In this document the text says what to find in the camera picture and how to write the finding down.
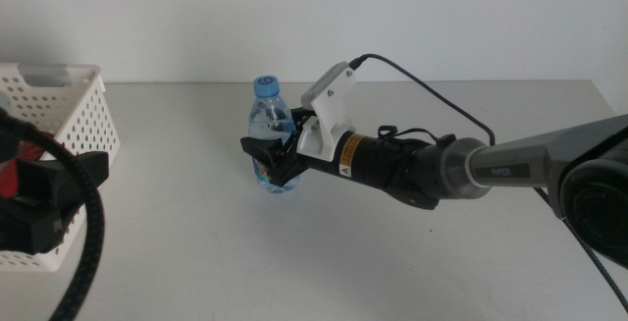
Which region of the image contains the thin black right gripper wire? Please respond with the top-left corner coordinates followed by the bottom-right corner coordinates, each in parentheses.
top-left (376, 124), bottom-right (458, 148)

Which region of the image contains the clear water bottle blue cap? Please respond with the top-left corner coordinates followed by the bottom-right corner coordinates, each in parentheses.
top-left (246, 75), bottom-right (302, 195)

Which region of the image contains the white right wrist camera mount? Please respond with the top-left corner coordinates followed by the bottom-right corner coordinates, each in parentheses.
top-left (296, 61), bottom-right (358, 160)

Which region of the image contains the black braided left camera cable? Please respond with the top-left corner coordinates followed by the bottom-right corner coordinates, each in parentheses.
top-left (0, 108), bottom-right (107, 321)

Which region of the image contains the red soda can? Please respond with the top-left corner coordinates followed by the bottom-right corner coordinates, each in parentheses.
top-left (0, 139), bottom-right (46, 200)

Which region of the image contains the white perforated plastic basket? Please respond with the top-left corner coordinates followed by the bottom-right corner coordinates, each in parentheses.
top-left (0, 62), bottom-right (122, 274)

